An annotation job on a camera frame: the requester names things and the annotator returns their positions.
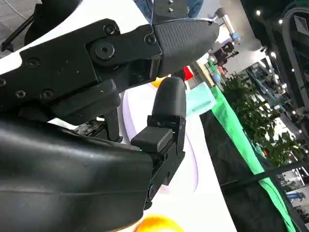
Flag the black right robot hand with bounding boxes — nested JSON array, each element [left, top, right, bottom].
[[0, 18, 220, 232]]

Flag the orange and white bread roll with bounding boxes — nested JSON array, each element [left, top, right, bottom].
[[134, 214, 185, 232], [150, 77, 167, 89]]

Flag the lilac plate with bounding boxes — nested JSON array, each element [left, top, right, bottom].
[[120, 83, 200, 194]]

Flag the black rod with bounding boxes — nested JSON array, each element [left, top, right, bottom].
[[1, 14, 34, 53]]

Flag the pale green mug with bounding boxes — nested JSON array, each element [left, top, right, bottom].
[[185, 81, 218, 118]]

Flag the red box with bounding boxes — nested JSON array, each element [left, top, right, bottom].
[[183, 65, 195, 82]]

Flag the black mesh barrier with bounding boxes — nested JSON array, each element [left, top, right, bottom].
[[199, 111, 290, 232]]

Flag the green cloth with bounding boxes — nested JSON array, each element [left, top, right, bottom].
[[207, 58, 297, 232]]

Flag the person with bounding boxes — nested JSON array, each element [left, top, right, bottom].
[[134, 0, 203, 20]]

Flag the green leafy plants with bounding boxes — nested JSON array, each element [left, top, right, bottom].
[[223, 73, 305, 167]]

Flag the black metal rail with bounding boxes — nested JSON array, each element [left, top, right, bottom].
[[221, 162, 309, 191]]

